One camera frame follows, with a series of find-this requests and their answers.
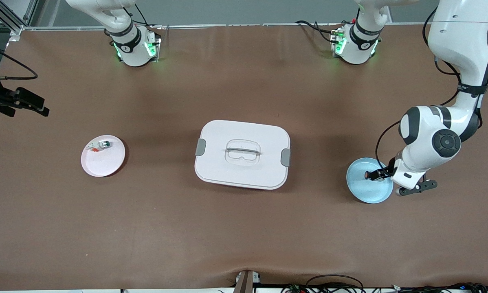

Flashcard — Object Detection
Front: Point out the brown camera mount bracket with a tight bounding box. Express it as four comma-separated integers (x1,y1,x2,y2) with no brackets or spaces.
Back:
233,270,261,293

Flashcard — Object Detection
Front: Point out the black cable bundle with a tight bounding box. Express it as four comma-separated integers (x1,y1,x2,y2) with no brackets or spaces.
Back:
283,274,488,293

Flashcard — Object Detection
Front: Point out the white green switch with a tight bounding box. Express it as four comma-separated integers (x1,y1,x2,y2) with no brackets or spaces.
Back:
87,140,111,152

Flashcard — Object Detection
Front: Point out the light blue round plate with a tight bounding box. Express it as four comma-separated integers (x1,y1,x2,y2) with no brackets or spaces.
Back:
346,157,394,204

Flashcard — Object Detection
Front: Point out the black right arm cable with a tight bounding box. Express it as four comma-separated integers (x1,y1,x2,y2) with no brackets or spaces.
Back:
0,41,38,81

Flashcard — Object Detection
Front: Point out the aluminium frame profile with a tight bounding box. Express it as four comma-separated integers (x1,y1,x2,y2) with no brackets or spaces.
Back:
0,0,39,42

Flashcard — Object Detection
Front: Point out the white lidded storage box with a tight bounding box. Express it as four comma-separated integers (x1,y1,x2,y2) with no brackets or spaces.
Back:
194,120,291,190

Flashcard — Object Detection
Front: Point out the black base power cable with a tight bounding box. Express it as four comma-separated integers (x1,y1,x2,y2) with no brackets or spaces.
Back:
296,20,343,44

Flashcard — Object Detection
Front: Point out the pink round plate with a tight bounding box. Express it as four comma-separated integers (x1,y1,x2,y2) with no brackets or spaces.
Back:
81,135,126,177

